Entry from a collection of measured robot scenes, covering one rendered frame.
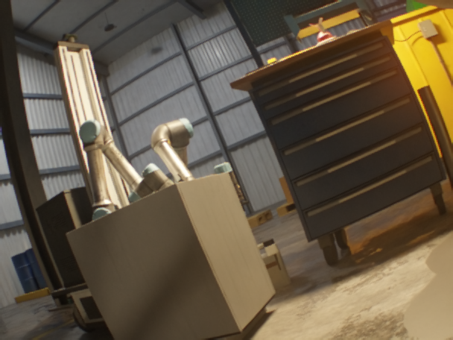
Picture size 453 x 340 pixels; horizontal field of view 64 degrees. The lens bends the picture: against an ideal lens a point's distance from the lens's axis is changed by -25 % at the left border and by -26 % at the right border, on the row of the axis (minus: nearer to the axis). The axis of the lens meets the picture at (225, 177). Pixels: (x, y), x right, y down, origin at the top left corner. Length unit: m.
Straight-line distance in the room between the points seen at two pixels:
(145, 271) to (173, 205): 0.24
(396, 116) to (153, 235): 1.15
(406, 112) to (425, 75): 1.24
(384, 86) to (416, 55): 1.27
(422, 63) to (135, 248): 2.43
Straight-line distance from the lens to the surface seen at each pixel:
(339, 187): 1.98
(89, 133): 2.08
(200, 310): 1.38
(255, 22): 2.66
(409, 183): 1.95
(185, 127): 2.43
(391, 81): 1.95
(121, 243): 1.45
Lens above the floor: 0.45
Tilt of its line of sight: 3 degrees up
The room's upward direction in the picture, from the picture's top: 22 degrees counter-clockwise
